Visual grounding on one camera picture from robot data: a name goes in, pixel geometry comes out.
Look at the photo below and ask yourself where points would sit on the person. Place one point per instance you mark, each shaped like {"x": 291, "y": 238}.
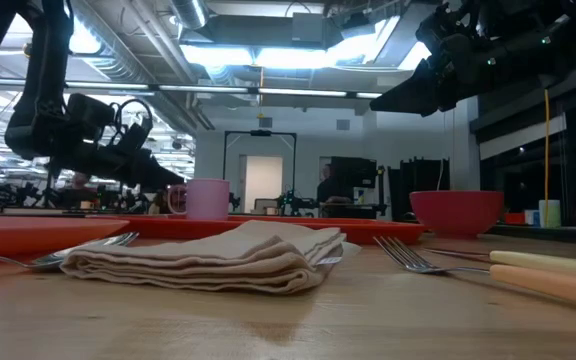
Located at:
{"x": 80, "y": 190}
{"x": 327, "y": 190}

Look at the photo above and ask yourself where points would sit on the blue and white box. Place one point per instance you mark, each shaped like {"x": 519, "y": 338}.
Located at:
{"x": 532, "y": 217}

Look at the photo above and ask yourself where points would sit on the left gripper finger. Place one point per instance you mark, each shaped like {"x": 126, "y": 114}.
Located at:
{"x": 155, "y": 175}

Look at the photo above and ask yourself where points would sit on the black gantry frame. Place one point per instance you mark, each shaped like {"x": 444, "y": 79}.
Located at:
{"x": 260, "y": 133}

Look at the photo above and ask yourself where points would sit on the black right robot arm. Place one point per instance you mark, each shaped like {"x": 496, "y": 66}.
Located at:
{"x": 543, "y": 50}

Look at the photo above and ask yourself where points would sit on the white door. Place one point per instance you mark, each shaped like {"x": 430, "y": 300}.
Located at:
{"x": 263, "y": 175}

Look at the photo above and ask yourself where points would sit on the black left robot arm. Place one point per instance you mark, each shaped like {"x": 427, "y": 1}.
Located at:
{"x": 43, "y": 60}

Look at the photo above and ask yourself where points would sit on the small red box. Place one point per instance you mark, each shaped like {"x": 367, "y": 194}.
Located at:
{"x": 514, "y": 218}

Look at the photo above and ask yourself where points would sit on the pale green cylinder container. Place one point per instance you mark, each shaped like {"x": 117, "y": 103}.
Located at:
{"x": 550, "y": 215}

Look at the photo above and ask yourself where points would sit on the red plastic tray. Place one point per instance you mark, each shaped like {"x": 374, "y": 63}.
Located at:
{"x": 378, "y": 231}

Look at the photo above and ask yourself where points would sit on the black curtain panels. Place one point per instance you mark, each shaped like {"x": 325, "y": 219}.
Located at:
{"x": 418, "y": 180}

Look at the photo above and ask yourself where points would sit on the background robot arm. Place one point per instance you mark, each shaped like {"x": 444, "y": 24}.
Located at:
{"x": 293, "y": 204}

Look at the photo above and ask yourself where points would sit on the black background monitor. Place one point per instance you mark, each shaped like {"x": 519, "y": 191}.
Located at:
{"x": 355, "y": 172}

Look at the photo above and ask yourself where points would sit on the salmon pink plate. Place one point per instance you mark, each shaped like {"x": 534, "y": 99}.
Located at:
{"x": 28, "y": 235}

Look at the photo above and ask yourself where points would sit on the magenta plastic bowl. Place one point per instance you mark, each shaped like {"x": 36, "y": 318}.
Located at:
{"x": 455, "y": 212}

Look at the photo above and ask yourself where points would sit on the black dome object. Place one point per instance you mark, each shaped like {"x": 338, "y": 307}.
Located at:
{"x": 406, "y": 217}

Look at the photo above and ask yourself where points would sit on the silver ceiling duct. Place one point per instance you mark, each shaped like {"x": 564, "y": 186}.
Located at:
{"x": 190, "y": 12}

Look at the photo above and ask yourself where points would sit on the beige cloth napkin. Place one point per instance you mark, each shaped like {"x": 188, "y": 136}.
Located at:
{"x": 193, "y": 260}

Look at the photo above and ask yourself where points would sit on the lilac plastic mug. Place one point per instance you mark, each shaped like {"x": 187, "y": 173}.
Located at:
{"x": 208, "y": 200}

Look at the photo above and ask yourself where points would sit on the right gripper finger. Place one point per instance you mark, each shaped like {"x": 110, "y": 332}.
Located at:
{"x": 413, "y": 95}

